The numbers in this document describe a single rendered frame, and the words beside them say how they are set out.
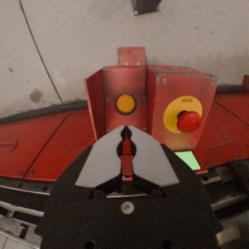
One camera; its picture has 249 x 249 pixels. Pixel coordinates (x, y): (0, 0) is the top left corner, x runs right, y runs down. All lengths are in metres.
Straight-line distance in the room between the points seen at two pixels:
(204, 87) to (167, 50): 0.81
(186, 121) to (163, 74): 0.08
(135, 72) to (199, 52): 0.91
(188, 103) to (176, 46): 0.84
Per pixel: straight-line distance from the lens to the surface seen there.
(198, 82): 0.20
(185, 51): 1.06
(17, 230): 0.63
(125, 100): 0.24
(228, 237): 0.49
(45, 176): 0.49
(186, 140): 0.26
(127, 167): 0.22
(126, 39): 0.95
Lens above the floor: 0.95
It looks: 57 degrees down
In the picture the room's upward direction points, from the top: 180 degrees clockwise
